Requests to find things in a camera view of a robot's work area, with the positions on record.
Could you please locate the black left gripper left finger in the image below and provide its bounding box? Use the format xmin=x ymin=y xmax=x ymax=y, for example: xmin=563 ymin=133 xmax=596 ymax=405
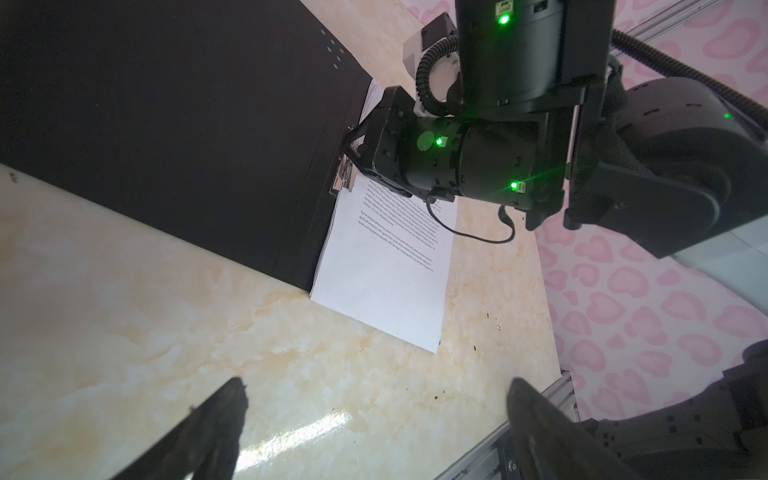
xmin=115 ymin=377 xmax=248 ymax=479

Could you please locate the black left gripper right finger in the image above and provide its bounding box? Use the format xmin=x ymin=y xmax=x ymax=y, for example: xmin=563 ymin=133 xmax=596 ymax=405
xmin=507 ymin=378 xmax=639 ymax=479

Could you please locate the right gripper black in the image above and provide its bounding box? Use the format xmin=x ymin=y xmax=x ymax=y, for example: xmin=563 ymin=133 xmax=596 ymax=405
xmin=340 ymin=87 xmax=567 ymax=231

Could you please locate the printed sheet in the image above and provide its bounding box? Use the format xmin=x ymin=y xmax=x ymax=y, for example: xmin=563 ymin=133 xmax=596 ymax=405
xmin=310 ymin=80 xmax=458 ymax=354

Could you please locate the blue and black file folder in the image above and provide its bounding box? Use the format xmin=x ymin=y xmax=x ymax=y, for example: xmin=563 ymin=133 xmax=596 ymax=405
xmin=1 ymin=1 xmax=371 ymax=290

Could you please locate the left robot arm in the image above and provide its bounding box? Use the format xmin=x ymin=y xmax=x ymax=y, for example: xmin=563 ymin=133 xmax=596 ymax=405
xmin=120 ymin=341 xmax=767 ymax=479

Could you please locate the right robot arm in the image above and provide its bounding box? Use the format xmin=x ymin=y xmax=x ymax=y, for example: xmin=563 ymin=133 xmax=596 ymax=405
xmin=340 ymin=1 xmax=767 ymax=259

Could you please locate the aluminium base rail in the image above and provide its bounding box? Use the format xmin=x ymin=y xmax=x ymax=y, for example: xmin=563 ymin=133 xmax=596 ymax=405
xmin=436 ymin=370 xmax=581 ymax=480

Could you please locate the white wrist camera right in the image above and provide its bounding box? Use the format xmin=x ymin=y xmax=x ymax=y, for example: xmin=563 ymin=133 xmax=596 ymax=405
xmin=403 ymin=13 xmax=462 ymax=117

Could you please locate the aluminium frame corner post right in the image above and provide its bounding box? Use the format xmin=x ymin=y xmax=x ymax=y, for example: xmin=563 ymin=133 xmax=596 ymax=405
xmin=625 ymin=0 xmax=721 ymax=42

